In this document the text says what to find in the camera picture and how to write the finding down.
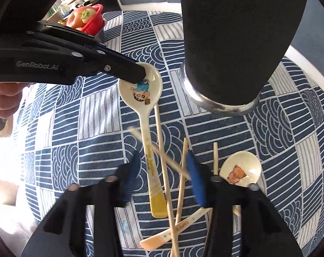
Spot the white spoon pink handle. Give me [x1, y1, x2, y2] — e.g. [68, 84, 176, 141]
[139, 151, 261, 251]

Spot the white spoon yellow handle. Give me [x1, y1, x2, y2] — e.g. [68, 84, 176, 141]
[118, 62, 168, 218]

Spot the black metal utensil holder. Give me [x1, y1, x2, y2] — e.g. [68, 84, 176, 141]
[180, 0, 307, 116]

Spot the person's left hand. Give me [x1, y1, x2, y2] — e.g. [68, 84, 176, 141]
[0, 82, 30, 119]

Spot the red fruit basket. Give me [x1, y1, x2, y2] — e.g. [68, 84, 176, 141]
[77, 4, 105, 36]

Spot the white strawberry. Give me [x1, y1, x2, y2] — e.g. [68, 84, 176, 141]
[79, 7, 96, 24]

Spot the blue patterned tablecloth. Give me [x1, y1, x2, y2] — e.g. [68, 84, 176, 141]
[14, 11, 324, 256]

